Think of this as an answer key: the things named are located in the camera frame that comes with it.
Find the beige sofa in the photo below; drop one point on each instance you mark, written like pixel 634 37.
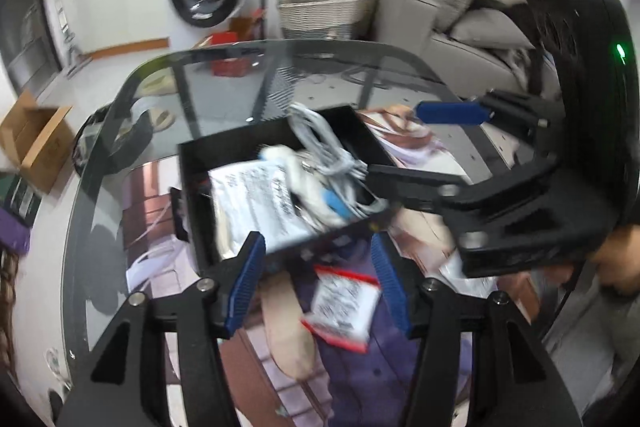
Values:
pixel 405 17

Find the flat mop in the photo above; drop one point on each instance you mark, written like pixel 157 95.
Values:
pixel 72 52

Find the white wicker basket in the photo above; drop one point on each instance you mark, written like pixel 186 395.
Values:
pixel 325 12

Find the open cardboard box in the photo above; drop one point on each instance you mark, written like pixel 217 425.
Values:
pixel 40 142

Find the red open box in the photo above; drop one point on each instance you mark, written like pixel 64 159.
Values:
pixel 230 57

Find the dark green box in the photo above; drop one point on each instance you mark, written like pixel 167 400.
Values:
pixel 17 199

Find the white printed plastic packet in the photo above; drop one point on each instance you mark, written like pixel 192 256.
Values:
pixel 250 202

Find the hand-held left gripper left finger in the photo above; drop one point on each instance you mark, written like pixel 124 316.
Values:
pixel 245 282

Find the printed cartoon mat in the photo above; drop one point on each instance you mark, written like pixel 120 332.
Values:
pixel 340 382

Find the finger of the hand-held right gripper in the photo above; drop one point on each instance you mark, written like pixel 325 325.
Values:
pixel 450 113
pixel 415 182

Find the purple bag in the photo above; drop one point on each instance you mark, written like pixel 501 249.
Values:
pixel 12 232

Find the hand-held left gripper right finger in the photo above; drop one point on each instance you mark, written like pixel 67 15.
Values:
pixel 390 282

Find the white paper packet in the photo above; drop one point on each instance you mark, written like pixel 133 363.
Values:
pixel 452 269

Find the grey flat cushion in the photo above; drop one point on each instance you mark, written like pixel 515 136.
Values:
pixel 492 34

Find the black cardboard box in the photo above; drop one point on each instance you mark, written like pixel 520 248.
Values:
pixel 200 167

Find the cream slipper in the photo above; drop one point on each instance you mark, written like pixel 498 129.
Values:
pixel 162 118

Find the red-edged zip bag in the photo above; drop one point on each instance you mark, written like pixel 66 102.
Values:
pixel 345 307

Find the person's right hand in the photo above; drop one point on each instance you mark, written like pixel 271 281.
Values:
pixel 617 259

